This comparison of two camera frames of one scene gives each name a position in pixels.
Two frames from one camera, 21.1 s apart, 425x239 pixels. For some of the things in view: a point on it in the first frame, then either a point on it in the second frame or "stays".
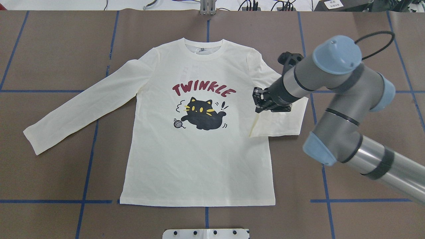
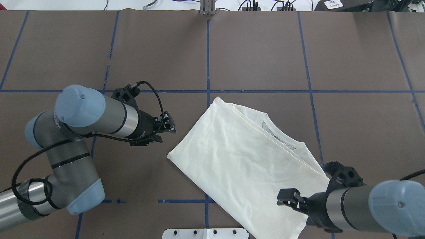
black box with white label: x=343 y=5 stays
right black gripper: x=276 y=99 -> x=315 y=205
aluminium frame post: x=208 y=7 stays
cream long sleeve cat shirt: x=193 y=114 -> x=240 y=157
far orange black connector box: x=244 y=9 stays
